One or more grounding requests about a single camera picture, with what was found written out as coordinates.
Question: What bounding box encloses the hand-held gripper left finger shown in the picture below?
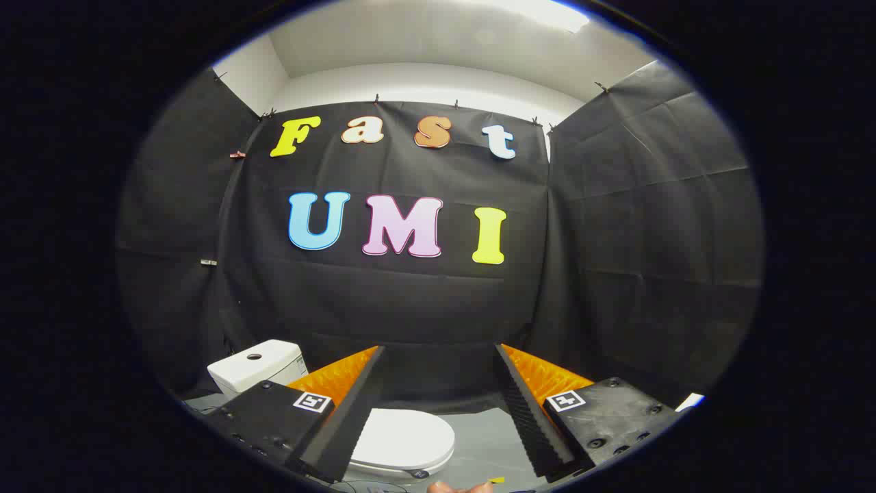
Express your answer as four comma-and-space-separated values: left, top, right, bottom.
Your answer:
205, 346, 385, 483

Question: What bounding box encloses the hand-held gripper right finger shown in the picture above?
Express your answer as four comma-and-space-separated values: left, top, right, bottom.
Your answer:
494, 344, 682, 480

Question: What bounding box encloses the white toilet lid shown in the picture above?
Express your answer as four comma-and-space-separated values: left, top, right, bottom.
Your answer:
350, 409, 456, 468

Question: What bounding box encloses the white ceramic toilet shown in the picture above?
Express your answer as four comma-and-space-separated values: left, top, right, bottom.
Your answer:
207, 339, 309, 401

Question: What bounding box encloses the black backdrop cloth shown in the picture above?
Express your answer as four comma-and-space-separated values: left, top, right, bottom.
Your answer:
116, 62, 764, 415

